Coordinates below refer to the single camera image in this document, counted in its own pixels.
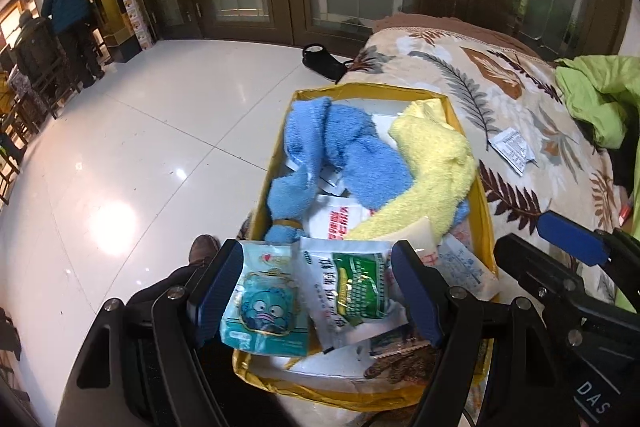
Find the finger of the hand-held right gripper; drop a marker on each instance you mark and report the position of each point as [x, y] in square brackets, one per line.
[572, 237]
[530, 272]

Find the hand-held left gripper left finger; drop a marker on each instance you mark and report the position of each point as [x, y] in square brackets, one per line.
[217, 287]

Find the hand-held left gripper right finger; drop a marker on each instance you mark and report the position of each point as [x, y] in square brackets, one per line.
[417, 292]

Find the teal cartoon packet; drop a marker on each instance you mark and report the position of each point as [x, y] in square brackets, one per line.
[265, 302]

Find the white packet with green label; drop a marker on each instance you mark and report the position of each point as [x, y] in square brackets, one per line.
[350, 292]

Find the brown patterned packet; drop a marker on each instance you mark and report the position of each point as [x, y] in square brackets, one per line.
[405, 367]

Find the white packet with red print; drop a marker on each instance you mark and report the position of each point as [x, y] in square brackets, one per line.
[335, 219]

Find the small blue towel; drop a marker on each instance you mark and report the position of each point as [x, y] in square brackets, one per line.
[287, 202]

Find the yellow fuzzy towel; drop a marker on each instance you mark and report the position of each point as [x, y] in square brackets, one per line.
[435, 162]

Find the yellow taped white box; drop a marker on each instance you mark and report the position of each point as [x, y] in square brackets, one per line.
[272, 157]

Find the large blue terry towel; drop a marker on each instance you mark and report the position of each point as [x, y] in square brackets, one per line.
[350, 142]

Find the brown leather shoe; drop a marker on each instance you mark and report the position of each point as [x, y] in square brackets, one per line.
[202, 249]

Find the person's dark trouser leg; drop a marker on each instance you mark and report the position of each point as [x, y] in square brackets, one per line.
[165, 282]

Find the white packet with pale print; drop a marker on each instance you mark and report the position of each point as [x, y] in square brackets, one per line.
[470, 267]

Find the small red white box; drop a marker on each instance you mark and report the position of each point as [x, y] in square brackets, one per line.
[626, 213]

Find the dark cloth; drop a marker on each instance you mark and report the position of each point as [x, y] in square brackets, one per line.
[612, 157]

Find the small white sachet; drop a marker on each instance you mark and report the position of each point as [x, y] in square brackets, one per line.
[512, 149]

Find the lime green bedsheet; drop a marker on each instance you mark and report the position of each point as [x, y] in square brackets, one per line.
[600, 92]

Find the leaf print blanket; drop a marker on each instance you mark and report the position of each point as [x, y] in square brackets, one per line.
[500, 82]

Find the dark wooden chair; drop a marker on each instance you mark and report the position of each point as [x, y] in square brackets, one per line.
[40, 92]

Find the stack of printed cartons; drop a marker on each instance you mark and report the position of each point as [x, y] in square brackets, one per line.
[134, 9]

